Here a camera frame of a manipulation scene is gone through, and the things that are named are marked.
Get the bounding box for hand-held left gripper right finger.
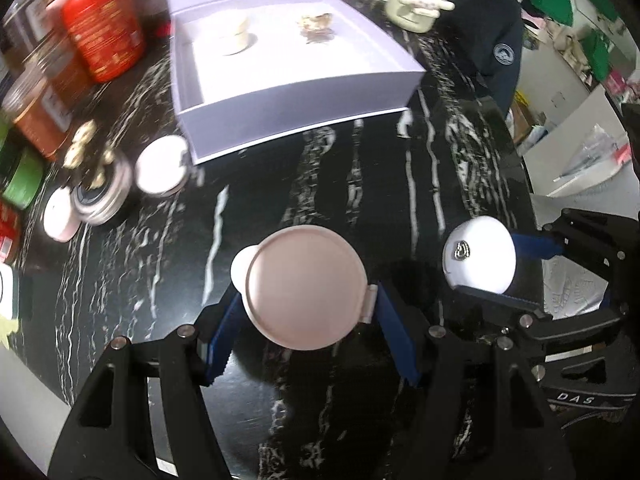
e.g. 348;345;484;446
375;282;566;480

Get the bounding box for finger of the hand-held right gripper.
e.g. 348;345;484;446
452;284;631;346
509;207;640;281

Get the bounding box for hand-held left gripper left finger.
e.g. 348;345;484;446
47;287;247;480

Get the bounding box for pale blue round compact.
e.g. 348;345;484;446
442;216;521;295

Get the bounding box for round case with ears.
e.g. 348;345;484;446
231;225;376;351

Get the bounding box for lavender gift box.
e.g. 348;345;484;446
162;0;427;165

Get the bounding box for cream white round compact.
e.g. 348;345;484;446
212;12;258;57

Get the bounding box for bear claw hair clip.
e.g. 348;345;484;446
295;10;336;41

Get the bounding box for white leaf pattern cloth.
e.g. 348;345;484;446
542;257;608;318

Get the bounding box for white cardboard box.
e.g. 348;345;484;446
520;85;640;201

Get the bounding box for lilac round compact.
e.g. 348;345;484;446
135;136;191;196

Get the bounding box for white square device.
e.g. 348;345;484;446
0;265;21;318

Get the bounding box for red label jar black lid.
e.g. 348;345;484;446
0;200;21;263

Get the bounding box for short green label jar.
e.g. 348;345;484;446
2;150;43;211

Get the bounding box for orange peel jar white label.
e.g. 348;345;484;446
2;67;68;161

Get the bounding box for red tin canister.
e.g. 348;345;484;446
61;0;147;84

